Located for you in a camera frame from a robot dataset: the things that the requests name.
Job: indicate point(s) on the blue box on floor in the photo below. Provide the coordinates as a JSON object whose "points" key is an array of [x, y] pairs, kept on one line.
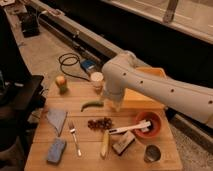
{"points": [[88, 66]]}

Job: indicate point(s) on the yellow plastic bin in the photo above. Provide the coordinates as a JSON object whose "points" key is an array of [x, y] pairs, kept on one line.
{"points": [[135, 100]]}

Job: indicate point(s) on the small metal cup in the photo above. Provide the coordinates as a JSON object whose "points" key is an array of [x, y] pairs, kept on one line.
{"points": [[152, 154]]}

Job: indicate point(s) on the white handled brush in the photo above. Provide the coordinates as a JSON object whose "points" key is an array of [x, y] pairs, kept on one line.
{"points": [[127, 128]]}

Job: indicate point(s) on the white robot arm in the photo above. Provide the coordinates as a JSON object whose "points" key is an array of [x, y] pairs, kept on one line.
{"points": [[192, 100]]}

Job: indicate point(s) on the apple on green stand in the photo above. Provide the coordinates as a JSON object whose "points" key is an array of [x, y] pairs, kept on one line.
{"points": [[61, 83]]}

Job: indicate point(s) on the white paper cup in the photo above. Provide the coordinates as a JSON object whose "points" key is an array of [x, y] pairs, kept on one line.
{"points": [[96, 79]]}

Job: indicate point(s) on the red bowl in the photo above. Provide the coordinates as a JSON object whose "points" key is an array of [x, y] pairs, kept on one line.
{"points": [[153, 127]]}

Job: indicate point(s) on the silver fork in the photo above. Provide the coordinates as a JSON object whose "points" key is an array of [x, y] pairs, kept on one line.
{"points": [[73, 132]]}

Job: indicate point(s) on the blue folded cloth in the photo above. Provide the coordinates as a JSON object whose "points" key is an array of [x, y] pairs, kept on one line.
{"points": [[56, 117]]}

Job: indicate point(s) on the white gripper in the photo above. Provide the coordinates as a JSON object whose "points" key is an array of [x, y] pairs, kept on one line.
{"points": [[115, 98]]}

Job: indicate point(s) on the bunch of dark grapes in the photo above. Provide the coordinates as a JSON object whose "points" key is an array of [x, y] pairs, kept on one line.
{"points": [[100, 124]]}

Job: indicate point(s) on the blue sponge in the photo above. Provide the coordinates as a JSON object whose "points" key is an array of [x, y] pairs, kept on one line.
{"points": [[55, 151]]}

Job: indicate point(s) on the black box device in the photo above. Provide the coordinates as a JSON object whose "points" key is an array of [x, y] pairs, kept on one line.
{"points": [[29, 25]]}

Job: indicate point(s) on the green chili pepper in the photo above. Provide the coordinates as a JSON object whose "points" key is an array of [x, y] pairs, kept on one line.
{"points": [[92, 104]]}

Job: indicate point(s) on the wooden block eraser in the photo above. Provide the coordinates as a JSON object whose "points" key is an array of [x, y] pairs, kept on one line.
{"points": [[125, 140]]}

